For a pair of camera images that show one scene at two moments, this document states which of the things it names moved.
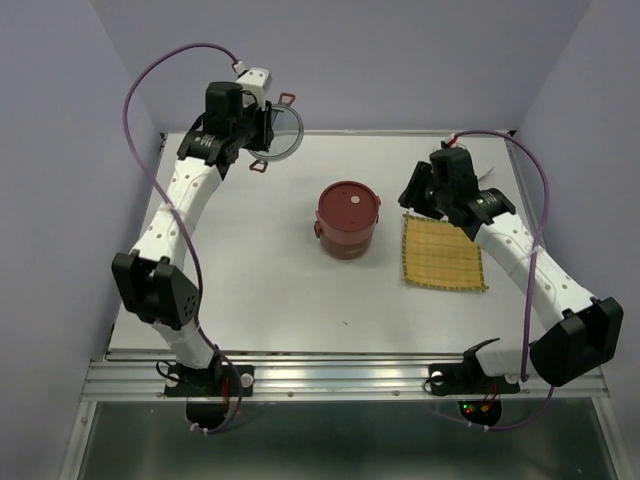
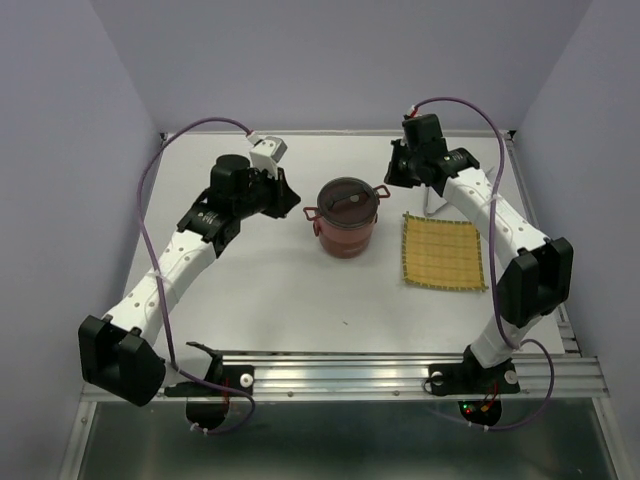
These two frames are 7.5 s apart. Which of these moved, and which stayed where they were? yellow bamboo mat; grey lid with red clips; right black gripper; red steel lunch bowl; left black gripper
Moved: right black gripper; grey lid with red clips; left black gripper
Stayed: yellow bamboo mat; red steel lunch bowl
